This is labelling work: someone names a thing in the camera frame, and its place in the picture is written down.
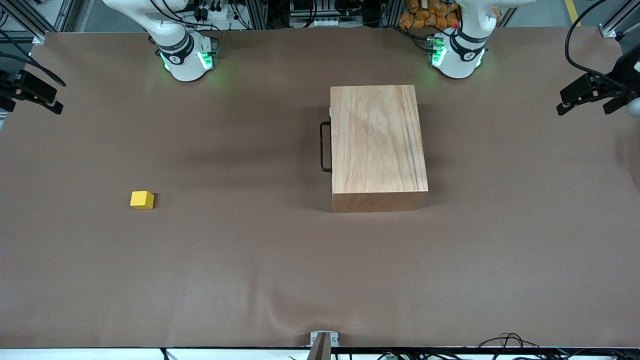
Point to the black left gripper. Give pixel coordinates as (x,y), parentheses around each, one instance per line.
(613,88)

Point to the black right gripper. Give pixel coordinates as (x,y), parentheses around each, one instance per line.
(11,90)

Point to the yellow cube block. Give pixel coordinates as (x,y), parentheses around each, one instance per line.
(142,200)

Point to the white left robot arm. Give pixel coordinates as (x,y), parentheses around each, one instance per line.
(462,60)

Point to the pile of orange objects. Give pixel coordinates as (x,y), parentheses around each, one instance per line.
(425,17)

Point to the white power strip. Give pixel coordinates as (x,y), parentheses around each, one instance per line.
(230,24)

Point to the light wooden cabinet box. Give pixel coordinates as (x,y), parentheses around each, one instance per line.
(380,150)

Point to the brown table cover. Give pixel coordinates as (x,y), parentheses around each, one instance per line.
(250,250)

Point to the aluminium equipment rack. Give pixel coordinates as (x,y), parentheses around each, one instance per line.
(325,22)

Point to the aluminium frame strut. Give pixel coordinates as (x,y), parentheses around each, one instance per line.
(37,36)
(607,31)

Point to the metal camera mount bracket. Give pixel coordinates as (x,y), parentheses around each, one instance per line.
(325,345)

